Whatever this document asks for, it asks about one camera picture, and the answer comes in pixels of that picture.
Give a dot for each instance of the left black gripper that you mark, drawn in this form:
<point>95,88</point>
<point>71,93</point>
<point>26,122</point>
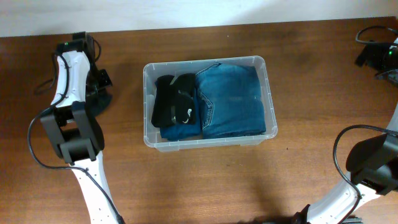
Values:
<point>106,79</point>

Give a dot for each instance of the dark blue jeans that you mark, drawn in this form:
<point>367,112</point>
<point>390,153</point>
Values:
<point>230,101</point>

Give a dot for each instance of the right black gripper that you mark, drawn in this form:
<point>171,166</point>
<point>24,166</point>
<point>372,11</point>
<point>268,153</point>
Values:
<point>373,61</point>

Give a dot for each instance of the teal blue garment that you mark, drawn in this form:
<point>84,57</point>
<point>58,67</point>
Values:
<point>182,131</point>

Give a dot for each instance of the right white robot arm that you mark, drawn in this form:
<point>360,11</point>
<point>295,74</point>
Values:
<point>371,172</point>

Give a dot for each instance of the clear plastic storage bin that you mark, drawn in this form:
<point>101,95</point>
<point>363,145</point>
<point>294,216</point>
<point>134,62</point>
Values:
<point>152,71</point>

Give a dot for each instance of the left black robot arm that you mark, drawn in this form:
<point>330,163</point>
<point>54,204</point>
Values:
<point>71,125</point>

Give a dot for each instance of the black garment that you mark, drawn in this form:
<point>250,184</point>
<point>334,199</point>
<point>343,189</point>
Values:
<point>98,102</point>
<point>174,101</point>

